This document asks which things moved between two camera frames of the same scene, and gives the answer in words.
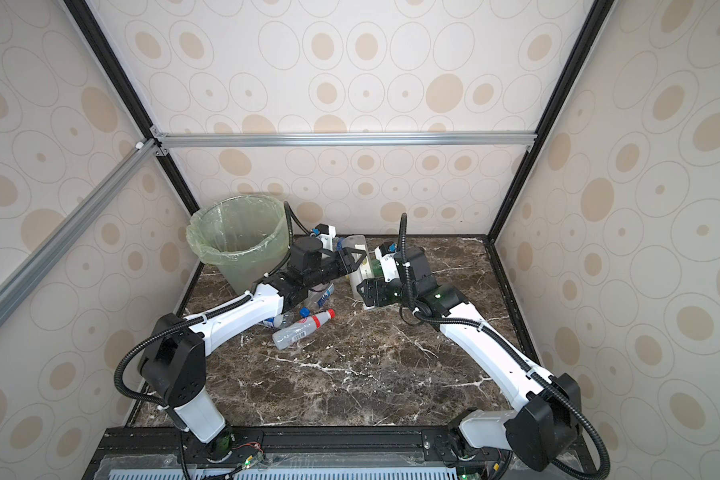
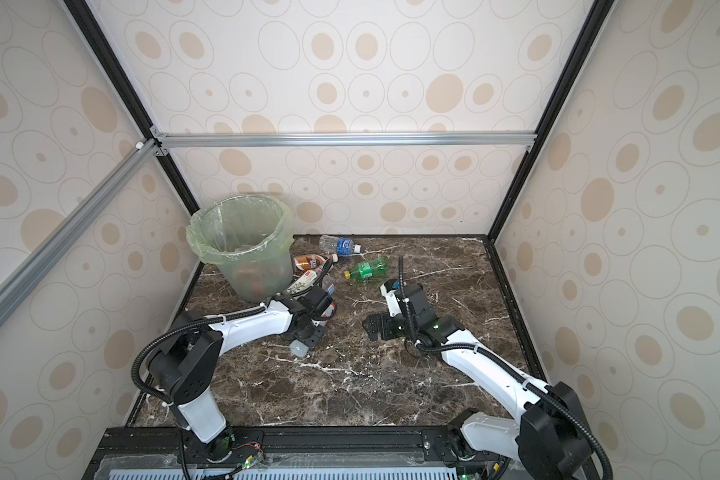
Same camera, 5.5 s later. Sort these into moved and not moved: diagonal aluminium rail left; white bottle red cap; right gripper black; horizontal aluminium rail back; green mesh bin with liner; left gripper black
Moved: right gripper black; white bottle red cap; left gripper black
Not moved: green mesh bin with liner; diagonal aluminium rail left; horizontal aluminium rail back
